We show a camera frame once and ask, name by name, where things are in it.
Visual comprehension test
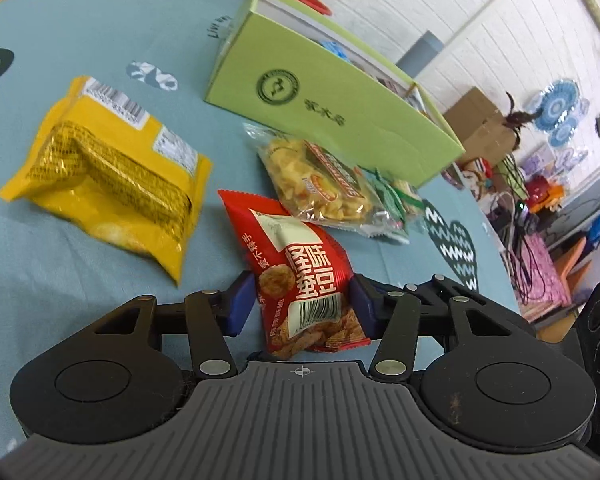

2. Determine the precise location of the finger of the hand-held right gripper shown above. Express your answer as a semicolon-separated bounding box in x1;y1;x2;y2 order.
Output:
366;274;483;307

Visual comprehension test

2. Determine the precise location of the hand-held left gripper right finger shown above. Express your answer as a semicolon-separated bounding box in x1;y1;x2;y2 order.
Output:
349;274;533;382

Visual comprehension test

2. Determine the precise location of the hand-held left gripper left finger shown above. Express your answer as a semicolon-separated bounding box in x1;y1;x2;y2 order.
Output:
82;271;257;382

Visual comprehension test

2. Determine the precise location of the red snack packet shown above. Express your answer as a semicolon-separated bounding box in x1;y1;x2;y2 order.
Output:
216;189;372;361

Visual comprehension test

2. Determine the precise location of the clear yellow snack packet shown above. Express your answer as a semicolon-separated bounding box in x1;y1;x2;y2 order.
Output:
243;122;412;244

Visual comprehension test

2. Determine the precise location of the green cardboard box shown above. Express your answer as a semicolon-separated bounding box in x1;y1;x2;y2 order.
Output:
203;0;467;189

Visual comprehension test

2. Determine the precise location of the green snack packet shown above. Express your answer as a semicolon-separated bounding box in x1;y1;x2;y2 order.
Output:
360;165;427;241

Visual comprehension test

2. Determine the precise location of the pink patterned cloth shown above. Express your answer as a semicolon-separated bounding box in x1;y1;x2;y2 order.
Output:
510;232;572;311

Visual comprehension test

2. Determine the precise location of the plush toy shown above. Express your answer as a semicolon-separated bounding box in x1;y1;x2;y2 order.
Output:
459;157;496;192

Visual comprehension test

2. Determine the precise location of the green black mesh bag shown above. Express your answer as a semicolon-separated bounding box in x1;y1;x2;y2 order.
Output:
490;154;527;197

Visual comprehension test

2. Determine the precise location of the red plastic toy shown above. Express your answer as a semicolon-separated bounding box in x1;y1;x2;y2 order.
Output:
524;175;557;212

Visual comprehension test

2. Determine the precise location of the orange chair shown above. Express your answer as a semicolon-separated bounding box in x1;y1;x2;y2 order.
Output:
554;235;597;306

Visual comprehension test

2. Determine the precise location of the brown cardboard box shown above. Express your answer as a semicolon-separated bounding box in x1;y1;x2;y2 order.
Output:
442;86;523;167

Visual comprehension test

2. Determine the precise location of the large yellow snack bag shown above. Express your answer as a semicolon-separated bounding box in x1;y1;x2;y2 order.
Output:
0;76;214;288

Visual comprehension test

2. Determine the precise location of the teal printed tablecloth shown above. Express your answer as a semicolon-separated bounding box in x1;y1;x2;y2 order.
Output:
0;0;525;461

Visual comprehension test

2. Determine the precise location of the grey cylindrical container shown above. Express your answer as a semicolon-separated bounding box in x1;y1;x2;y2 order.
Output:
396;30;447;82

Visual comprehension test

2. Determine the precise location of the blue white snack packet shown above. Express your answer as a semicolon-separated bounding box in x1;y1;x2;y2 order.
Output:
321;39;354;64

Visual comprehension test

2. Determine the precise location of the blue patterned wall decoration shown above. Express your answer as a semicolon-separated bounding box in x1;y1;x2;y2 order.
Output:
525;77;592;147

